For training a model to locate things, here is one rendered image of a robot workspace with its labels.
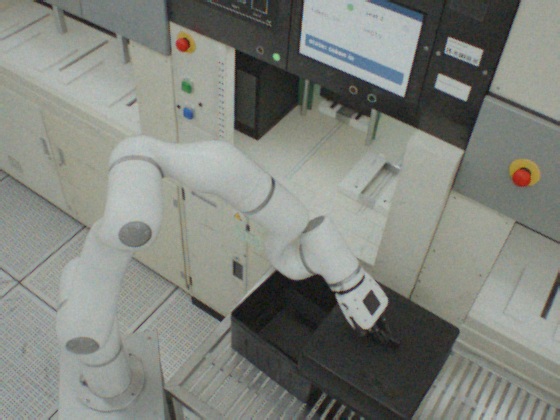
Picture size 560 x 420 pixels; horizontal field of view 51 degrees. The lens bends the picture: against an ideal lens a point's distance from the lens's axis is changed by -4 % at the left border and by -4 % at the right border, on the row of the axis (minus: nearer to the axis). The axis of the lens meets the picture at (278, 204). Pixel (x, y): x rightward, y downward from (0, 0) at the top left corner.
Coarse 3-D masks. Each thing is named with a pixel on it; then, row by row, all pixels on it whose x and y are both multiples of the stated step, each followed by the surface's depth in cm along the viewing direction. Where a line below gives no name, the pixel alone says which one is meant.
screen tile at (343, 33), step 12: (312, 0) 134; (324, 0) 132; (336, 0) 130; (348, 0) 128; (336, 12) 132; (348, 12) 130; (312, 24) 138; (324, 24) 136; (336, 24) 134; (348, 24) 132; (336, 36) 136; (348, 36) 134
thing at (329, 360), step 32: (384, 288) 150; (416, 320) 144; (320, 352) 137; (352, 352) 137; (384, 352) 138; (416, 352) 138; (448, 352) 139; (320, 384) 141; (352, 384) 132; (384, 384) 133; (416, 384) 133; (384, 416) 132
